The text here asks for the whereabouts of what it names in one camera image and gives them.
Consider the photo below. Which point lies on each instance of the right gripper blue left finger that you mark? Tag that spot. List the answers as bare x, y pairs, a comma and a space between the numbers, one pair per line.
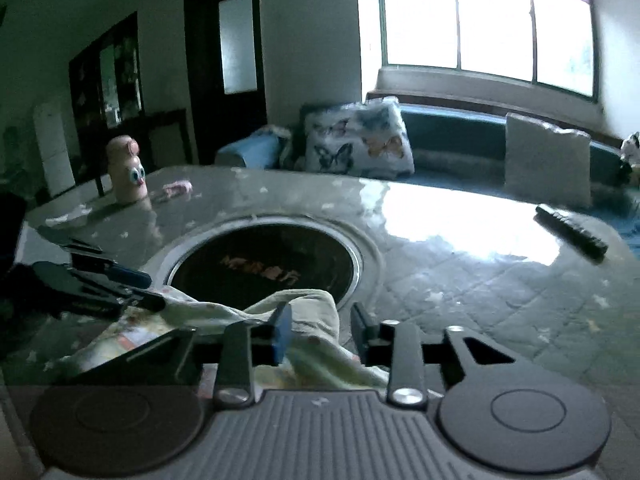
270, 340

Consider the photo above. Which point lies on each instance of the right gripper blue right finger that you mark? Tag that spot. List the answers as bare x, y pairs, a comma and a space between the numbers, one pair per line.
373, 341

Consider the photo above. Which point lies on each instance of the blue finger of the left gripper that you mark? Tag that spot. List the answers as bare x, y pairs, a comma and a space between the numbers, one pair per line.
141, 299
92, 259

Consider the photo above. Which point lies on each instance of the patterned children's garment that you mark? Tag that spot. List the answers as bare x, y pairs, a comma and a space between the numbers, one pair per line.
314, 359

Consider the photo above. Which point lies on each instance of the round induction cooker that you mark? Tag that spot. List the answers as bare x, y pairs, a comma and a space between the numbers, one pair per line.
244, 260

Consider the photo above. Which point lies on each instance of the pink cartoon bottle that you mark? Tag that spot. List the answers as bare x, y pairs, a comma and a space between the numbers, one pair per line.
125, 170

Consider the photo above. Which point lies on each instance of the white refrigerator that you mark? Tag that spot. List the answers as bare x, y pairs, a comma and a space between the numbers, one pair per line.
52, 146

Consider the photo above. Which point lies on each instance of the blue cushion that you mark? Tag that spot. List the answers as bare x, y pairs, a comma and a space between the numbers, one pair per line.
260, 150

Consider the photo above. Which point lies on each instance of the butterfly print pillow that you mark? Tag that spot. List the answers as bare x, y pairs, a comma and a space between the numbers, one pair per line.
367, 139

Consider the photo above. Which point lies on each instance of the black remote control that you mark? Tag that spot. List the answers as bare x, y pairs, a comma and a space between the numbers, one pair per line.
572, 232

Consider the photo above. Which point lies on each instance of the green bench sofa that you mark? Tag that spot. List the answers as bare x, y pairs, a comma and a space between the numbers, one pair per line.
442, 131

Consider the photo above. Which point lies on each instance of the plain grey pillow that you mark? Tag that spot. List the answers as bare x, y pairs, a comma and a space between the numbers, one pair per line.
547, 164

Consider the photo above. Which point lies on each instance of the dark door with glass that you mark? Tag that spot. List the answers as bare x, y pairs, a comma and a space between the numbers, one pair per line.
225, 73

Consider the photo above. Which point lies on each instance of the black white plush toy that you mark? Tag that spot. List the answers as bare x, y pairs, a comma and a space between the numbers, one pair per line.
630, 150

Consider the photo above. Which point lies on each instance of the window with green frame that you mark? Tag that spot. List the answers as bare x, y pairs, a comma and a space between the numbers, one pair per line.
546, 42

